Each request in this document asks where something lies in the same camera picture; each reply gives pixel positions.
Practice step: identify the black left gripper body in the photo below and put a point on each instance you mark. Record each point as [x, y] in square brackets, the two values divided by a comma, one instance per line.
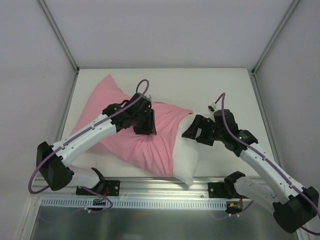
[146, 122]

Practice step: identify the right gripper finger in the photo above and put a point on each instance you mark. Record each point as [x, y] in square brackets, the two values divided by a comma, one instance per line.
[197, 124]
[206, 136]

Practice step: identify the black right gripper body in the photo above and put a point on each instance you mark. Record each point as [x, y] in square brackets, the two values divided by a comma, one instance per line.
[204, 131]

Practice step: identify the white pillow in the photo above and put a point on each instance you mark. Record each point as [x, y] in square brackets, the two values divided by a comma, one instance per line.
[186, 153]

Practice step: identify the pink pillowcase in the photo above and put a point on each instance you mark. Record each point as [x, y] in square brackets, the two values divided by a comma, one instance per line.
[151, 153]

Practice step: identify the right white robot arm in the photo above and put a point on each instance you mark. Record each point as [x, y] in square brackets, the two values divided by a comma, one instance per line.
[291, 204]

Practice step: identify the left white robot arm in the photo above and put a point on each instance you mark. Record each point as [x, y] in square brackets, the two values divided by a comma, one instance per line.
[54, 161]

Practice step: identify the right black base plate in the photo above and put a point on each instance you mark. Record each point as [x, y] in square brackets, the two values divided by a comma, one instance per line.
[221, 190]

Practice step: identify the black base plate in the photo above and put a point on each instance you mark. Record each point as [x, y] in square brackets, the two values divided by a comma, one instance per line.
[111, 187]
[221, 190]

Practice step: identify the aluminium mounting rail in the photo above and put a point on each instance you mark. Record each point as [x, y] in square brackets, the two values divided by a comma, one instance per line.
[148, 187]

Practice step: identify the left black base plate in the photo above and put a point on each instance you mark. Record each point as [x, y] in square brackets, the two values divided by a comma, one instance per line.
[111, 187]

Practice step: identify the left aluminium frame post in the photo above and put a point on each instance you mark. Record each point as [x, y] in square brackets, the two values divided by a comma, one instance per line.
[58, 34]

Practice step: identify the aluminium frame post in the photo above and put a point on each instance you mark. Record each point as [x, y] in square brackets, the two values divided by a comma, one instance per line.
[275, 35]
[58, 34]

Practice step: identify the white slotted cable duct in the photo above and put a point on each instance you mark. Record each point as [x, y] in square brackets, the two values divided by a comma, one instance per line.
[215, 205]

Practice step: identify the right aluminium frame post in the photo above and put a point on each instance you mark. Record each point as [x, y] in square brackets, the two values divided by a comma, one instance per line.
[275, 35]

